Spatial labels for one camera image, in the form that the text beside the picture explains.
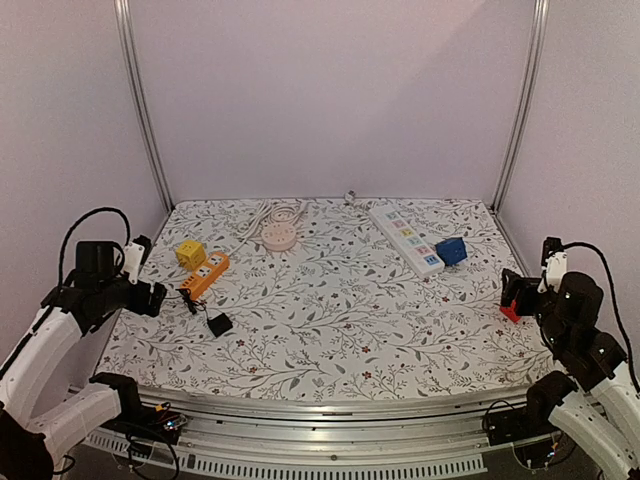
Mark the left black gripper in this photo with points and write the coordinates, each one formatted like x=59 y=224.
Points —
x=140 y=303

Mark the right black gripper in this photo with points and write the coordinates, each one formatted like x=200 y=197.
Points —
x=520 y=293

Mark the red cube socket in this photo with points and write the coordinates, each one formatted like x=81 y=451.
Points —
x=511 y=312

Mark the yellow cube socket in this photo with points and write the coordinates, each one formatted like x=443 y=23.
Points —
x=190 y=254

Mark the blue cube socket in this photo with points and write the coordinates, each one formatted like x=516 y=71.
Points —
x=451 y=251

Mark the white power strip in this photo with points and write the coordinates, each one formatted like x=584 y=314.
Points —
x=421 y=258

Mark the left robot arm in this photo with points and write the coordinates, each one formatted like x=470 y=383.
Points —
x=103 y=282

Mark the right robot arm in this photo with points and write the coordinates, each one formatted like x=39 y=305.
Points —
x=593 y=397

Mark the orange power strip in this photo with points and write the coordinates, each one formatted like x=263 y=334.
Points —
x=205 y=275

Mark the black power adapter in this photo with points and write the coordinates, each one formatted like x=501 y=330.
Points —
x=219 y=325

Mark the pink round socket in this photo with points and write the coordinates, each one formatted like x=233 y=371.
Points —
x=278 y=236

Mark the floral table mat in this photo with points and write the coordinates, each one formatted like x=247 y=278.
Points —
x=340 y=316

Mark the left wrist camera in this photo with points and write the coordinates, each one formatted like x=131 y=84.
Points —
x=136 y=253

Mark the aluminium front rail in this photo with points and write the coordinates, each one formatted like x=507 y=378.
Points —
x=240 y=438

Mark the right aluminium post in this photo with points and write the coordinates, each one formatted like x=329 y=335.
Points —
x=525 y=99

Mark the aluminium post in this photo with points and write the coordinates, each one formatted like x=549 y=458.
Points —
x=525 y=99
x=126 y=33

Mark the left aluminium post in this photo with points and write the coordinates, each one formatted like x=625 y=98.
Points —
x=126 y=33

